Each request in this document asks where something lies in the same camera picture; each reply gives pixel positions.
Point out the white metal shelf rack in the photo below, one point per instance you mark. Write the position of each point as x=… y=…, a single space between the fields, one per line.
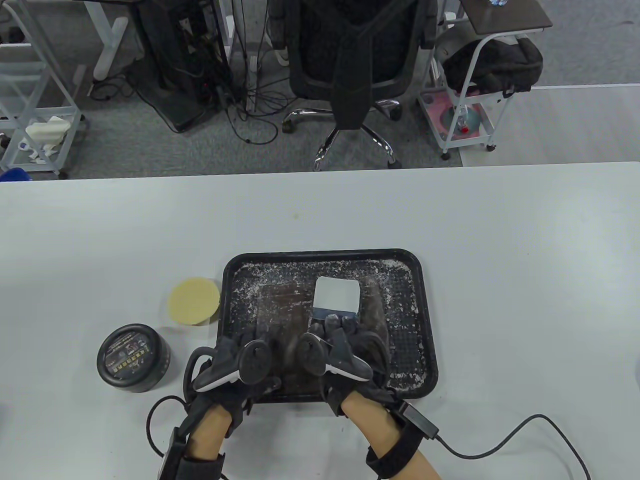
x=20 y=52

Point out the person's left forearm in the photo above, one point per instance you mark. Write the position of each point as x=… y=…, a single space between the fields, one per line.
x=210 y=432

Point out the black leather care cream jar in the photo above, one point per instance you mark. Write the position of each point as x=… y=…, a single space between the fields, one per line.
x=130 y=355

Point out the blue object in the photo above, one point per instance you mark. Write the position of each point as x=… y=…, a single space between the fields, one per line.
x=12 y=175

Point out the pink cart shelf mat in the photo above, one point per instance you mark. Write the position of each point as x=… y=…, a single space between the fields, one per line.
x=435 y=107

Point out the black backpack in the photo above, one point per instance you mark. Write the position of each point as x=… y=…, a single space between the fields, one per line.
x=490 y=62

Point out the white desk leg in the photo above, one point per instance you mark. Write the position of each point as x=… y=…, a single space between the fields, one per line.
x=107 y=50

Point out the black white tracking controller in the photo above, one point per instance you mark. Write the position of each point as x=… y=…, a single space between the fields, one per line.
x=315 y=355
x=252 y=360

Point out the black mesh office chair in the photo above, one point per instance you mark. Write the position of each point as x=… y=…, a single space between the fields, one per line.
x=350 y=50

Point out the yellow round sponge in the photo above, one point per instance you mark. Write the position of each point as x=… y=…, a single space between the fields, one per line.
x=194 y=301

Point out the white power strip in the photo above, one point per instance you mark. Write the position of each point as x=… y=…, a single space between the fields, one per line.
x=253 y=80

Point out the white and brown applicator pad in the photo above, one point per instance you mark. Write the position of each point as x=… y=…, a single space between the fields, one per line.
x=335 y=295

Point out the person's left hand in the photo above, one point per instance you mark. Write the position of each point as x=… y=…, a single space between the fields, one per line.
x=235 y=407

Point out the person's right forearm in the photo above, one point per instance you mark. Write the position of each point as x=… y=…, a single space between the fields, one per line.
x=370 y=420

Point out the brown leather bag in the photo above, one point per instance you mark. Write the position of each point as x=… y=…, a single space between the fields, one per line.
x=280 y=310

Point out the black computer tower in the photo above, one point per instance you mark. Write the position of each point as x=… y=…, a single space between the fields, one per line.
x=170 y=50

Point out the clear bottle with red cap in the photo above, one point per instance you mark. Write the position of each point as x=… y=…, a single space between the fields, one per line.
x=465 y=120

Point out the person's right hand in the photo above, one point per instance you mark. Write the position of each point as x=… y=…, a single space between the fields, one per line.
x=370 y=350

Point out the black plastic tray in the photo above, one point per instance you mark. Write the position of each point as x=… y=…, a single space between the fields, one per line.
x=405 y=280

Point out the white rolling cart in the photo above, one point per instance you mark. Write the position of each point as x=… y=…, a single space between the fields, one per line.
x=467 y=143

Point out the white foam block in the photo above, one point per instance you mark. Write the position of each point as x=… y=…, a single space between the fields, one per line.
x=47 y=130

